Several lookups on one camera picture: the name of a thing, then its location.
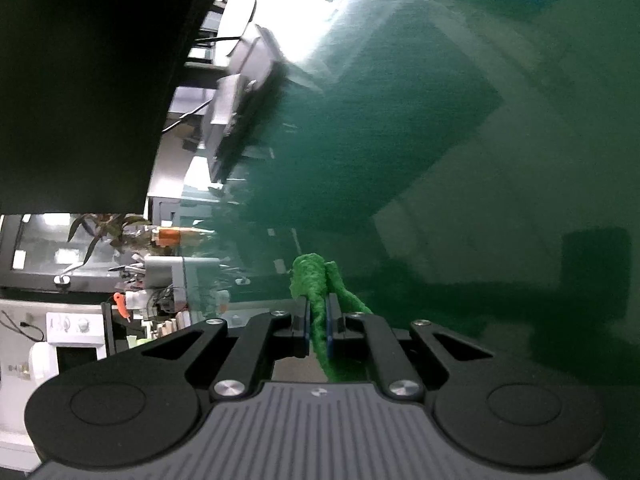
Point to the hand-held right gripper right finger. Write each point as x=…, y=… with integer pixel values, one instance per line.
x=331, y=327

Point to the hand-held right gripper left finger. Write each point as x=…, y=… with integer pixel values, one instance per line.
x=303, y=330

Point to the green cleaning cloth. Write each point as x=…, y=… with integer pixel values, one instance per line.
x=317, y=280

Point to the grey metal case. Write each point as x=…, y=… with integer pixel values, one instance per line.
x=165, y=272

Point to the orange plant pot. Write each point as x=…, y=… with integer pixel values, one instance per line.
x=172, y=236

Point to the small orange object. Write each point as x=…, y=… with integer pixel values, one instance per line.
x=121, y=305

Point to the potted plant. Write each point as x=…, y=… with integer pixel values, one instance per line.
x=107, y=230

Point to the white machine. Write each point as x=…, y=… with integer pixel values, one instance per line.
x=30, y=360

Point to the dark computer monitor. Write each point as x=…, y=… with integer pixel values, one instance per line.
x=75, y=85

